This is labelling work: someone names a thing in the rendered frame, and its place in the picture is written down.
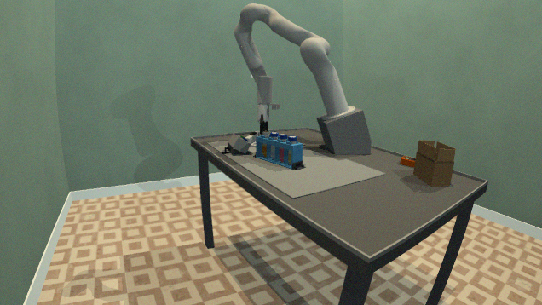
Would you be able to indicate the small brown cardboard box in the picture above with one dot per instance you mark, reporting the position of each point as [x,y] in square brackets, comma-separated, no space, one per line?
[433,165]

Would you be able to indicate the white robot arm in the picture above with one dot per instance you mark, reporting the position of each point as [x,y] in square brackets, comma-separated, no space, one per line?
[314,52]

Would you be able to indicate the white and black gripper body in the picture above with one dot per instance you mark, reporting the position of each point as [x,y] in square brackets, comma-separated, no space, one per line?
[264,110]

